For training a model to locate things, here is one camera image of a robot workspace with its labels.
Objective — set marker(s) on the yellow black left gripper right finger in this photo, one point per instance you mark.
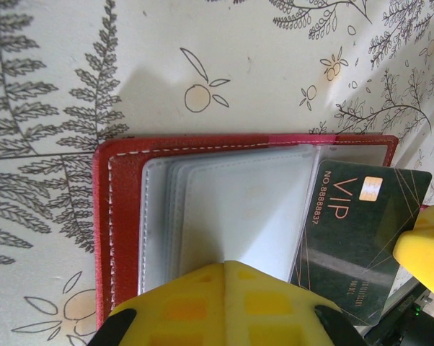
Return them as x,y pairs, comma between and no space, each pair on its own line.
274,317

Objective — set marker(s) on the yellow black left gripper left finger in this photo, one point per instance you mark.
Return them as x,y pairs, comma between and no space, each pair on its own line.
173,313

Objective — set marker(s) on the black VIP card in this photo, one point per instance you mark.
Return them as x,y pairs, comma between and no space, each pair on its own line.
346,252

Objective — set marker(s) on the red card holder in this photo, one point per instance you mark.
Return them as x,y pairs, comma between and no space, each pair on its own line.
127,202

